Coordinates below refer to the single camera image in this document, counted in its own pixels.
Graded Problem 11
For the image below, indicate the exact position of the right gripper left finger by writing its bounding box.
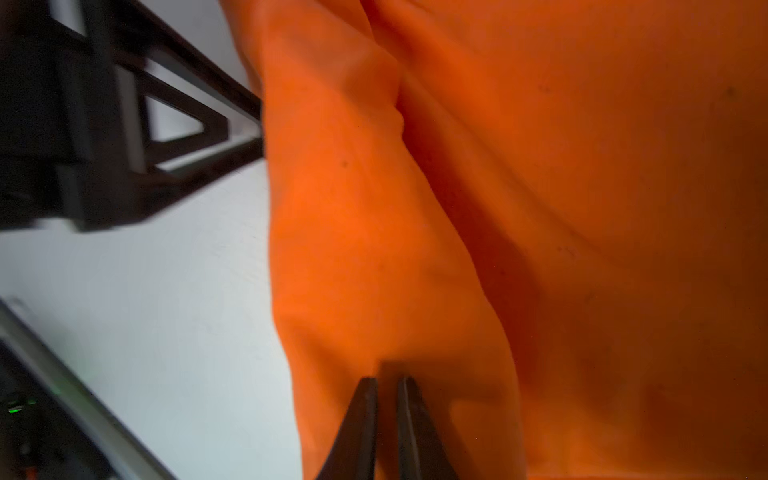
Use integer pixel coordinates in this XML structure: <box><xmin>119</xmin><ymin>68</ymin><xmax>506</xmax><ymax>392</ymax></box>
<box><xmin>316</xmin><ymin>377</ymin><xmax>378</xmax><ymax>480</ymax></box>

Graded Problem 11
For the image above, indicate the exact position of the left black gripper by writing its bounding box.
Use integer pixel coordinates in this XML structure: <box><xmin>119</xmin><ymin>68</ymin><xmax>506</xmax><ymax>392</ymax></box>
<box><xmin>1</xmin><ymin>1</ymin><xmax>264</xmax><ymax>231</ymax></box>

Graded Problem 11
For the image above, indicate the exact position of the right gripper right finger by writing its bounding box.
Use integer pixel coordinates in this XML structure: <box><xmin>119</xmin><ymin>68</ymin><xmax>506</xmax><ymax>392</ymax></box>
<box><xmin>396</xmin><ymin>376</ymin><xmax>459</xmax><ymax>480</ymax></box>

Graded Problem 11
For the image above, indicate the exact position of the orange cloth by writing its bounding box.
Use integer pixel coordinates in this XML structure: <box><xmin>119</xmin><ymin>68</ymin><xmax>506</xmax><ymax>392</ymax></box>
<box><xmin>223</xmin><ymin>1</ymin><xmax>767</xmax><ymax>479</ymax></box>

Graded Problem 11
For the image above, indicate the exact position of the aluminium front rail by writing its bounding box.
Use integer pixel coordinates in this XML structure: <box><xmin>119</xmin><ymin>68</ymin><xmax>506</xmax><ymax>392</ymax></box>
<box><xmin>1</xmin><ymin>302</ymin><xmax>174</xmax><ymax>479</ymax></box>

